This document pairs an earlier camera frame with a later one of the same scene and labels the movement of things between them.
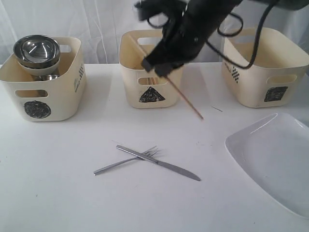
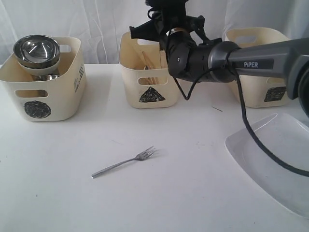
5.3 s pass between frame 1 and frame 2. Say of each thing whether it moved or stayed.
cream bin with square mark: stayed
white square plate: stayed
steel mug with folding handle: stayed
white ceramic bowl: stayed
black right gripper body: moved
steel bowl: stayed
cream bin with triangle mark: stayed
